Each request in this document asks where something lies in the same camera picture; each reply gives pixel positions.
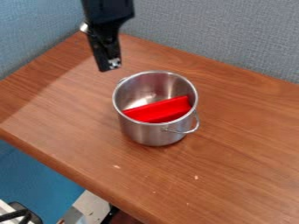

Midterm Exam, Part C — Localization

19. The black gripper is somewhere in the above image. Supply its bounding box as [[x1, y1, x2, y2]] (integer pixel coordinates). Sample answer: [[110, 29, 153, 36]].
[[79, 0, 135, 72]]

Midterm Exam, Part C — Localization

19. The red rectangular block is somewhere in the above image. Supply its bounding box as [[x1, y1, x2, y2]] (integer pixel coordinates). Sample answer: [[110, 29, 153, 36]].
[[123, 95, 193, 123]]

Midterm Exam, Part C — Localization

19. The stainless steel pot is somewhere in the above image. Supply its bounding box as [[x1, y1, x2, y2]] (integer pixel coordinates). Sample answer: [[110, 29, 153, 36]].
[[113, 71, 201, 146]]

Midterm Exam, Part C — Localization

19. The white table leg frame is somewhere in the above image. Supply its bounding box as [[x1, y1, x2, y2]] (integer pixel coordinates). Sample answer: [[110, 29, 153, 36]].
[[56, 191, 110, 224]]

